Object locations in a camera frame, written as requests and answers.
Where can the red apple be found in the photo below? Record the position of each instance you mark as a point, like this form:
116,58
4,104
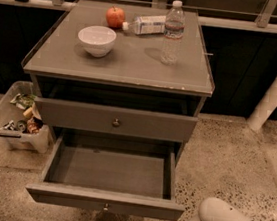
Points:
115,16

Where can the grey drawer cabinet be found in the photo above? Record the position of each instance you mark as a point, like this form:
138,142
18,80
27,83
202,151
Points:
130,76

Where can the red snack wrapper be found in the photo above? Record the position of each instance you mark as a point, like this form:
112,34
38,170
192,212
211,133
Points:
34,125

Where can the clear plastic trash bin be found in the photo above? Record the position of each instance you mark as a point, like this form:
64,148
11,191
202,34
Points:
10,115

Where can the white ceramic bowl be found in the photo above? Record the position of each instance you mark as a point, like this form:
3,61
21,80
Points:
97,40

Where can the lying bottle with label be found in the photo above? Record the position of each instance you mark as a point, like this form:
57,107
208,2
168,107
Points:
145,25

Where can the grey drawer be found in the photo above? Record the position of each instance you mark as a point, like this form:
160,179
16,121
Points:
114,173
115,120

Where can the upright clear water bottle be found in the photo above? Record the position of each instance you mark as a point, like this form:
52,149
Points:
173,33

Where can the green crumpled wrapper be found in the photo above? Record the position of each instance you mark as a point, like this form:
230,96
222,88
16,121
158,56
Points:
23,101

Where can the grey top drawer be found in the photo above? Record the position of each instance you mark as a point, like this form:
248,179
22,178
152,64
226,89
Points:
115,120

